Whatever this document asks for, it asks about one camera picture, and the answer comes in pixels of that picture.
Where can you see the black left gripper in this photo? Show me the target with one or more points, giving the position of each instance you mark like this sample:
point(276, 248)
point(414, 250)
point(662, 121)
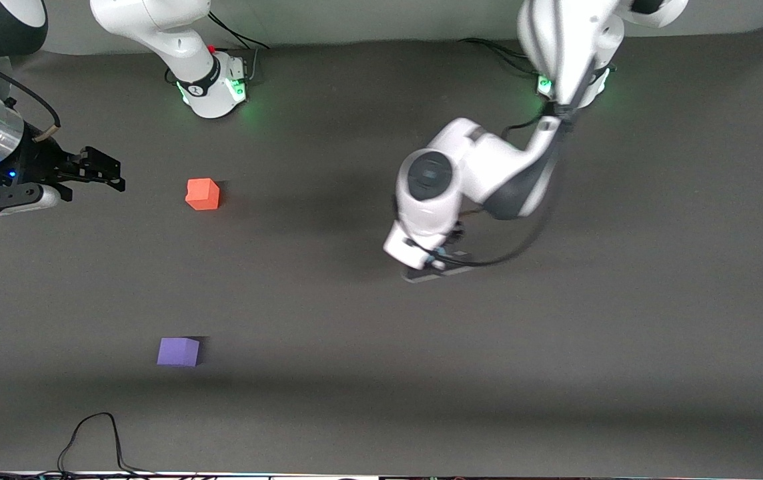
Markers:
point(455, 233)

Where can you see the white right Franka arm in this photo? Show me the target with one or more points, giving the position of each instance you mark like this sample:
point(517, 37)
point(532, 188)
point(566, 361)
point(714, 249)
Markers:
point(175, 46)

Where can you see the orange foam block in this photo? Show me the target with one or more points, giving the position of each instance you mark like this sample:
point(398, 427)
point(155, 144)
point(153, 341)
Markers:
point(202, 194)

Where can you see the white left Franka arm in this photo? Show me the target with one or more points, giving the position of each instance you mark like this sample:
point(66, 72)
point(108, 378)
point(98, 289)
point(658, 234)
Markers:
point(475, 166)

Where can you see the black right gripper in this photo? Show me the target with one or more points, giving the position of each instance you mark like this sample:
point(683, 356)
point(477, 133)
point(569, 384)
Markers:
point(40, 162)

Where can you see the purple foam block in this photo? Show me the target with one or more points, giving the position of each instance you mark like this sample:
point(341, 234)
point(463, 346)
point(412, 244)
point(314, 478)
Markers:
point(178, 352)

